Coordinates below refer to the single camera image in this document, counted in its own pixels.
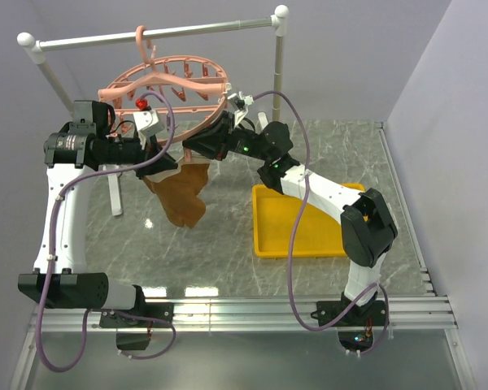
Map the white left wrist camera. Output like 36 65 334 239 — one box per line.
133 97 165 141

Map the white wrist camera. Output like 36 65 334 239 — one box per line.
227 91 254 128
133 97 165 141

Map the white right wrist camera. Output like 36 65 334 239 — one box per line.
227 91 254 128

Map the aluminium rail frame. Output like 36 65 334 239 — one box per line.
7 121 479 390

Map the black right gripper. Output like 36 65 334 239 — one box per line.
182 112 272 163

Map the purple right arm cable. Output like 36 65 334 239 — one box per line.
251 89 390 359

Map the white metal drying rack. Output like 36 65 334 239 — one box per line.
15 3 290 217

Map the brown underwear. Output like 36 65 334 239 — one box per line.
143 155 210 228

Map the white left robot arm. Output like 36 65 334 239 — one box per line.
18 100 177 327

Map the yellow plastic tray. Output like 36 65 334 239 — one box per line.
252 184 346 258

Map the pink round clip hanger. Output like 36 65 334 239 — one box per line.
98 25 230 147

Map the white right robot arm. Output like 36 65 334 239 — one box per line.
182 112 398 331

